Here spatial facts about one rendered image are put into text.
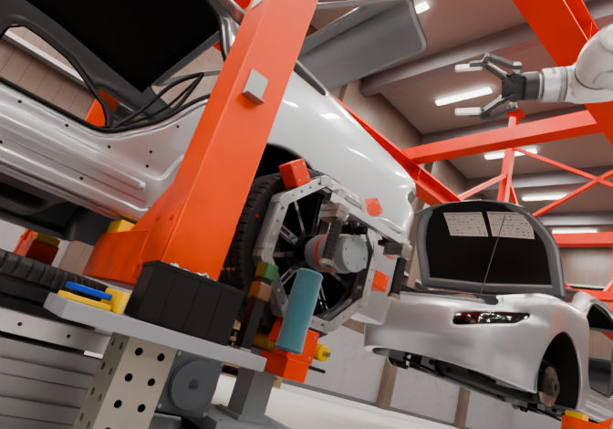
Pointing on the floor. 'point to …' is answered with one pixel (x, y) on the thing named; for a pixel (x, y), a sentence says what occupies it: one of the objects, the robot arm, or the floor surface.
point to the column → (126, 384)
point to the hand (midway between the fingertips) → (459, 90)
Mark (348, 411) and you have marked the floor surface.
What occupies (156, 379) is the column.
